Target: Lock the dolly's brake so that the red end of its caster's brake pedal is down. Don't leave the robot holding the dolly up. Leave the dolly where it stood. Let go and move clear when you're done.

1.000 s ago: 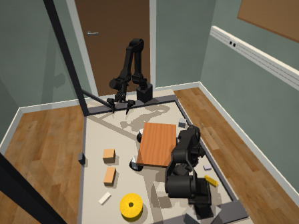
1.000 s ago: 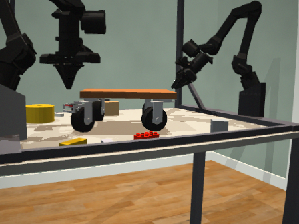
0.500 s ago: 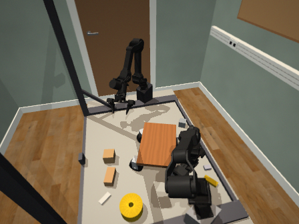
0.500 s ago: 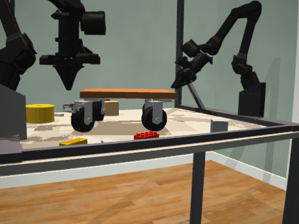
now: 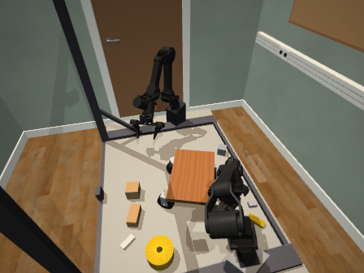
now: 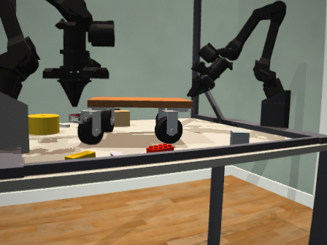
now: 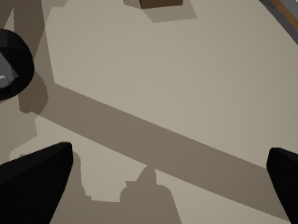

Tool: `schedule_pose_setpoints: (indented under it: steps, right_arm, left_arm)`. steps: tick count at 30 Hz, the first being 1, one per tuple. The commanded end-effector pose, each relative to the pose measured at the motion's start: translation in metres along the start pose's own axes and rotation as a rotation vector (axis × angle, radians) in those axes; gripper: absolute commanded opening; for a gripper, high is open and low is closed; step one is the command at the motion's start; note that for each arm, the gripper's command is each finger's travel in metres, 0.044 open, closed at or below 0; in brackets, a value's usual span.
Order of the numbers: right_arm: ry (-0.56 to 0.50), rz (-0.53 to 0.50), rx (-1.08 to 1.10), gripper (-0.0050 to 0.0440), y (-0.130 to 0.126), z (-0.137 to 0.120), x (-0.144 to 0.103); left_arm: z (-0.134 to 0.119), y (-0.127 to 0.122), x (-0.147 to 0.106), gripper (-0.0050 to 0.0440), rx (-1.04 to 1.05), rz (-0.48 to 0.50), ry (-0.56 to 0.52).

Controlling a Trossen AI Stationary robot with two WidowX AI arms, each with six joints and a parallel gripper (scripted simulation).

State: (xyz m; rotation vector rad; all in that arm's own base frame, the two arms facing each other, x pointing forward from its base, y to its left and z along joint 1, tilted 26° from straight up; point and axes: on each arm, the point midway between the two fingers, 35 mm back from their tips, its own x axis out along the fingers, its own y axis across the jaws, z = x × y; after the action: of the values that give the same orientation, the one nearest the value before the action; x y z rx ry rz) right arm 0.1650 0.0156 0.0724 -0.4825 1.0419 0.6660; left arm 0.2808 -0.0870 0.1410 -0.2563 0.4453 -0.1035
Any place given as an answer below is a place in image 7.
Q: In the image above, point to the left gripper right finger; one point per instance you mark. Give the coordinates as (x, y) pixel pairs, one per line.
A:
(282, 167)

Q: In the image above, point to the orange wooden dolly on black caster wheels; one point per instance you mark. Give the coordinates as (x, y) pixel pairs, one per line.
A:
(16, 64)

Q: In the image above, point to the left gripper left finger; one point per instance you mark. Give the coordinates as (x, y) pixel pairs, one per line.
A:
(31, 186)

